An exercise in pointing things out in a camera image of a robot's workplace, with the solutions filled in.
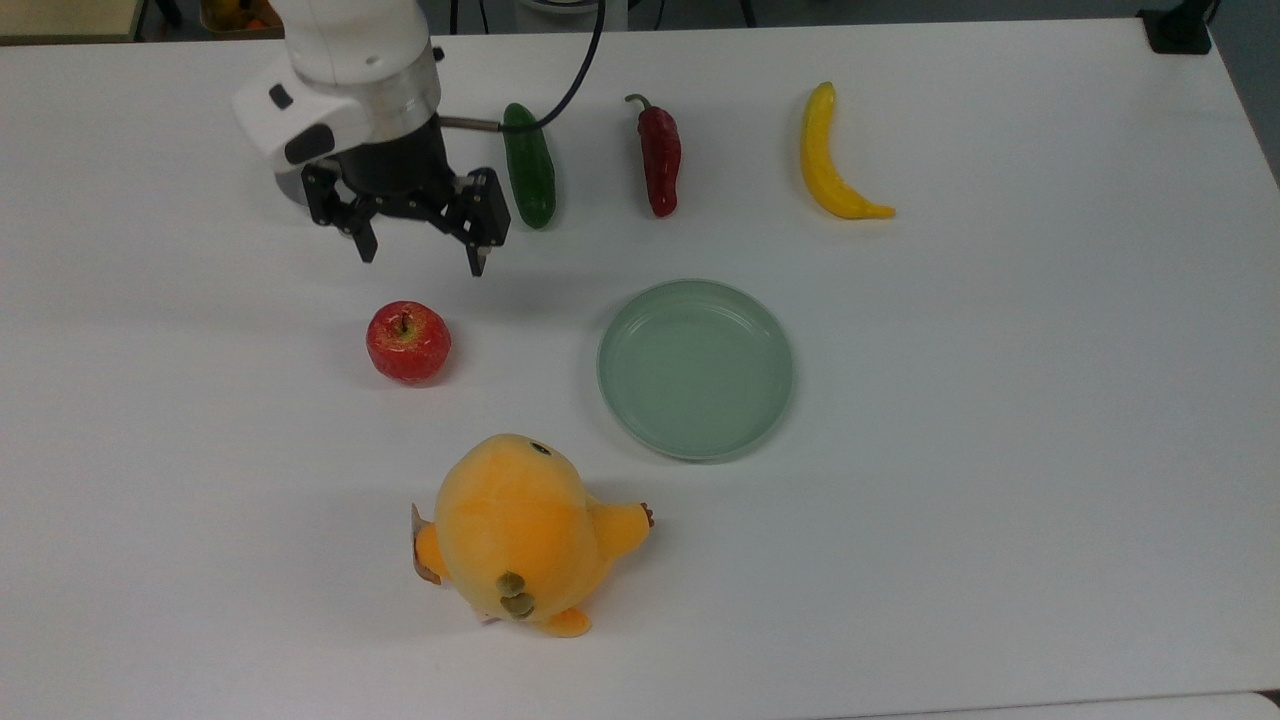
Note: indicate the orange plush toy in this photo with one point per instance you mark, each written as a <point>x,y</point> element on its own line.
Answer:
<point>515,525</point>

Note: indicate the small grey bowl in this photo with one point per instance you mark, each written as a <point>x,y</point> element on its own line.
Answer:
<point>290,190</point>

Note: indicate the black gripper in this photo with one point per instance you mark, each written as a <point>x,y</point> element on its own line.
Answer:
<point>400,165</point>

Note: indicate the pale green plate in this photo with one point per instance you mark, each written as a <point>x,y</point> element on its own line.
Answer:
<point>696,370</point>

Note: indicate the wooden furniture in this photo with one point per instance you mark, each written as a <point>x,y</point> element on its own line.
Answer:
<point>60,15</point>

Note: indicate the black table clamp mount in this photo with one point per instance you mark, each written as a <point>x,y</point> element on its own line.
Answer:
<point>1175,28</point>

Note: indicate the red apple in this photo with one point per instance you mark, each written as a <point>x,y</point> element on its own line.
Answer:
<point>408,342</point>

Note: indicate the yellow banana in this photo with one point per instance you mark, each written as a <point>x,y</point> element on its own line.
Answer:
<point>822,160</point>

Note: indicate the box with orange items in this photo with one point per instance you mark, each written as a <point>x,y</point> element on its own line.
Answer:
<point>240,15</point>

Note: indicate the red chili pepper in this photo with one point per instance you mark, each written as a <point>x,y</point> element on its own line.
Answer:
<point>660,160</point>

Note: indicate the green cucumber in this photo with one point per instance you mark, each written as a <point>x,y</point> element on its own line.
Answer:
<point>530,170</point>

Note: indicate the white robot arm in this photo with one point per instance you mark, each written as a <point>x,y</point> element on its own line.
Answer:
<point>340,40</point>

